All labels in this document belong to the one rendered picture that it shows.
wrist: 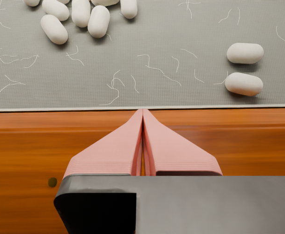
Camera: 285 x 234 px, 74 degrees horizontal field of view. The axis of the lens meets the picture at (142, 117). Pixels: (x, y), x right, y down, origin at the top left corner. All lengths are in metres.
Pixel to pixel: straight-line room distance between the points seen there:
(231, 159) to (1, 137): 0.21
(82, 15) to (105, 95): 0.09
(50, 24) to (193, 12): 0.17
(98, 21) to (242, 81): 0.17
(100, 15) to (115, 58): 0.05
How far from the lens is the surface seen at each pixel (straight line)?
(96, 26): 0.24
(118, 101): 0.21
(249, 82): 0.22
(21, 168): 0.21
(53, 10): 0.27
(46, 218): 0.20
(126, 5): 0.25
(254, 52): 0.24
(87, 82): 0.23
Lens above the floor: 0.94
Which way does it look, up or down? 77 degrees down
